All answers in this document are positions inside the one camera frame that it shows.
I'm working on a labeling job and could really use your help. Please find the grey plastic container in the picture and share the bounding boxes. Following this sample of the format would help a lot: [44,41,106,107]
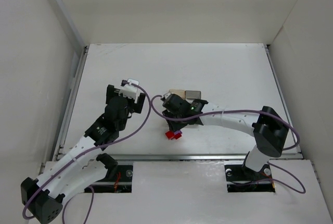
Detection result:
[185,90,201,101]

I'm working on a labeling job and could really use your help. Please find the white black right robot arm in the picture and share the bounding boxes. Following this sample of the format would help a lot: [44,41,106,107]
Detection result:
[161,93,289,172]

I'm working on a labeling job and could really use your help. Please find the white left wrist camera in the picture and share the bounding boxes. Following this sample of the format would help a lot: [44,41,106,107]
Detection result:
[119,79,139,102]

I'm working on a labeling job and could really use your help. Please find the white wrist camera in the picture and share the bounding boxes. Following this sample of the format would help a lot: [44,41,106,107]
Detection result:
[161,92,172,101]
[119,79,139,102]

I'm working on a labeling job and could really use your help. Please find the aluminium rail front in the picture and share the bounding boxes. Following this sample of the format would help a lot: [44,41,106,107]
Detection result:
[53,152,304,162]

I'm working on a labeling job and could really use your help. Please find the aluminium rail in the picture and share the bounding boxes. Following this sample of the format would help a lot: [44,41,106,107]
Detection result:
[53,152,304,162]
[264,45,304,159]
[48,46,89,161]

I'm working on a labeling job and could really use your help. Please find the red lego brick assembly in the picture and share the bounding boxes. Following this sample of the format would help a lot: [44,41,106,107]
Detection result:
[165,131,182,140]

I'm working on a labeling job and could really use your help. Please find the wooden tray container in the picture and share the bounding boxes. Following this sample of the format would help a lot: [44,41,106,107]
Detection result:
[169,89,186,99]

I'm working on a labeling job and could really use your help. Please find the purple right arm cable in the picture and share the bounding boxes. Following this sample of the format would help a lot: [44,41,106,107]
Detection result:
[151,94,306,194]

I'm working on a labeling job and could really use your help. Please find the aluminium rail left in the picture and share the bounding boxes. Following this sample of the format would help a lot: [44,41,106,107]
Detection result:
[48,46,89,161]

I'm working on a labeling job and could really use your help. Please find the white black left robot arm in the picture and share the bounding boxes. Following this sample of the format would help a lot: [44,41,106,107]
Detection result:
[20,79,150,223]

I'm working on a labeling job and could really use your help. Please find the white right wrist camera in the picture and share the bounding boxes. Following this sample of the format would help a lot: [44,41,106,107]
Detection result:
[161,92,172,101]

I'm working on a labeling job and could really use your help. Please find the aluminium rail right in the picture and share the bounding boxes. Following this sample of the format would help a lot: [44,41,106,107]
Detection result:
[264,45,304,159]

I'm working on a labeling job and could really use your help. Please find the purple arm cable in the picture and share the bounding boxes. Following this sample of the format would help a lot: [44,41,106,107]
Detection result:
[22,79,151,224]
[151,94,306,194]

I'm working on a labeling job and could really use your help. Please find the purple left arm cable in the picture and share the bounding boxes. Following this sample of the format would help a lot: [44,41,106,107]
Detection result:
[22,79,151,224]

